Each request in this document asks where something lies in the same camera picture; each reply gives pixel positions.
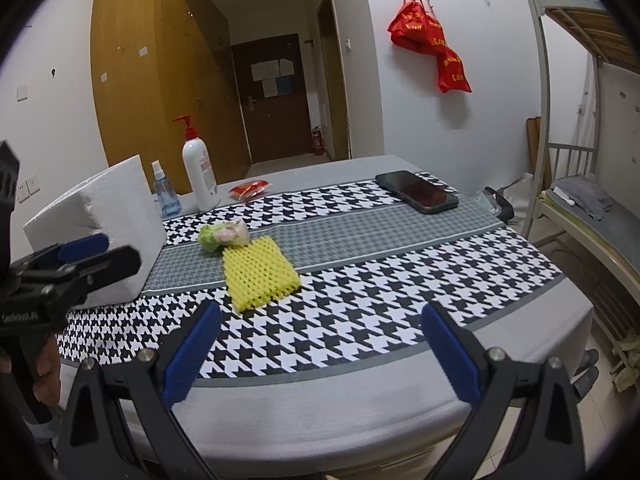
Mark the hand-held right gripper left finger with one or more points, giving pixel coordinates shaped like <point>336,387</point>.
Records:
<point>192,350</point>

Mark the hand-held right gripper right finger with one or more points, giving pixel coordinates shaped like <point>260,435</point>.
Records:
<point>450,355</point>

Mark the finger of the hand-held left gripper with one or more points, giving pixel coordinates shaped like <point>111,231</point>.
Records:
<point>107,267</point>
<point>82,248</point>

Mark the white styrofoam box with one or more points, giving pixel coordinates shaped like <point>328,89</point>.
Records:
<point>115,210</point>

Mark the yellow foam net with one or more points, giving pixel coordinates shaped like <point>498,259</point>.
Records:
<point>260,272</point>

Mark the person's left hand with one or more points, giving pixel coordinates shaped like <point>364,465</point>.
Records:
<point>47,375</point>

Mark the blue spray bottle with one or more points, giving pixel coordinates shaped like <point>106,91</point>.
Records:
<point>167,202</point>

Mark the houndstooth tablecloth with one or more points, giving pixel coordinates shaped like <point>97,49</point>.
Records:
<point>375,285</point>

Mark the green pink plastic bundle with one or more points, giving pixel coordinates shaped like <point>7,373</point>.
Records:
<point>220,235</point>

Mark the person's light blue pants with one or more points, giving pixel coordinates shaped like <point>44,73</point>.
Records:
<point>45,431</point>

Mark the white red pump bottle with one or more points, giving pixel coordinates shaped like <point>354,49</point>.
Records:
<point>200,175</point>

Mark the grey slipper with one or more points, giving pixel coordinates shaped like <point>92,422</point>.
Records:
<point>589,360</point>
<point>585,385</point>

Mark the clear plastic bag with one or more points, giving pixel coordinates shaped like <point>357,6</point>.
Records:
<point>495,205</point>

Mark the red snack packet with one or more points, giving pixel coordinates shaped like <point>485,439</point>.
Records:
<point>247,189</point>

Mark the black smartphone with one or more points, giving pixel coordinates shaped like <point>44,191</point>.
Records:
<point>417,191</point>

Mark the wooden wardrobe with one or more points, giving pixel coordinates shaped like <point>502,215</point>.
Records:
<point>140,85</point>

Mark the beige crumpled bag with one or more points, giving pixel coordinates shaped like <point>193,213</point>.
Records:
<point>627,360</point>

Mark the white plastic bag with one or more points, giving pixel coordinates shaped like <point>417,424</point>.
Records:
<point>517,185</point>

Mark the yellow green mattress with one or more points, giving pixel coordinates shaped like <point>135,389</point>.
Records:
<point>600,240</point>

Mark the grey folded cloth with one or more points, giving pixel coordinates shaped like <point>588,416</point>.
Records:
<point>585,195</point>

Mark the leaning wooden boards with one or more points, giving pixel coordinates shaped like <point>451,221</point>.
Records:
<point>536,150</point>

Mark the brown door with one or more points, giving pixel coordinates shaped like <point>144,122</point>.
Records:
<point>285,125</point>

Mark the white paper notice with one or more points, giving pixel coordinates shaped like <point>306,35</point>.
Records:
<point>286,67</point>
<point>265,70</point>
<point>270,89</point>

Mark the red fire extinguisher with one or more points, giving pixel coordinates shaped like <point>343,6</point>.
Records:
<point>318,142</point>

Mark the blue paper notice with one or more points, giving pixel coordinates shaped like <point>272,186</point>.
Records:
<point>283,85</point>

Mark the red printed plastic bag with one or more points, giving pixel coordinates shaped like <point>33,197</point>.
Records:
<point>452,72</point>
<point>412,27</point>

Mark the grey metal bunk bed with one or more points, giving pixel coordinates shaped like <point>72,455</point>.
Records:
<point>542,85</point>

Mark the white wall socket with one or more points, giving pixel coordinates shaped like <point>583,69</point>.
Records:
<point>23,192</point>
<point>34,184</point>

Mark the white light switch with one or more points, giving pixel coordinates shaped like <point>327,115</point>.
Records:
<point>22,92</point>

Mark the wooden door frame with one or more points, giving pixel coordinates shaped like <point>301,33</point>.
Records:
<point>340,110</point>

